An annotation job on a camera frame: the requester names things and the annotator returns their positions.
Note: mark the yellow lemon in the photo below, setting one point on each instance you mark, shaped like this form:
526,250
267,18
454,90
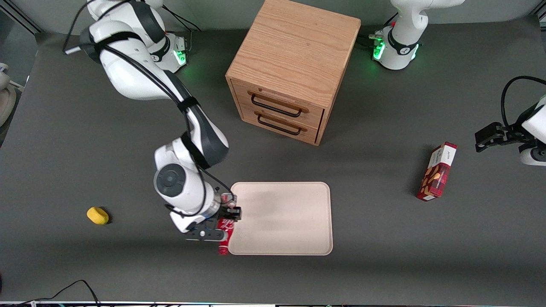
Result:
97,215

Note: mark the wooden drawer cabinet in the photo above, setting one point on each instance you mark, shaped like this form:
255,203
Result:
294,55

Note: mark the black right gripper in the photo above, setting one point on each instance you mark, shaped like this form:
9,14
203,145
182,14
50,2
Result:
228,211

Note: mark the aluminium frame rail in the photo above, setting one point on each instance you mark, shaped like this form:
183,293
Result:
23,21

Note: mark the beige plastic tray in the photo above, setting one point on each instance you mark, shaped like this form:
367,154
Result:
281,218

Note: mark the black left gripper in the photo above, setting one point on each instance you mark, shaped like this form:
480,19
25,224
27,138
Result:
510,135

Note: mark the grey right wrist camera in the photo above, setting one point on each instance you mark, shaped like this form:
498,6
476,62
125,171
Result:
207,235

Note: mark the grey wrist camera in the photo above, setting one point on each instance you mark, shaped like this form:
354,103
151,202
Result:
533,155
207,235

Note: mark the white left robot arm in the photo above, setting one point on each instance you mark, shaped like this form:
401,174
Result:
405,38

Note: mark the beige round stand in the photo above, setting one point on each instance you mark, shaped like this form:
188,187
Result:
5,100

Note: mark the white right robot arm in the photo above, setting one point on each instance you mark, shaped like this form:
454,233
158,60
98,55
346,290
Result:
140,72

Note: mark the red snack box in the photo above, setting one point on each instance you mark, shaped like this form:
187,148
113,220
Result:
437,172

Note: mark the red coke bottle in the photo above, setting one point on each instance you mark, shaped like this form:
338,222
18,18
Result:
224,245

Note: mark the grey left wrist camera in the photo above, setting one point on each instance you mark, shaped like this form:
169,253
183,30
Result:
533,155

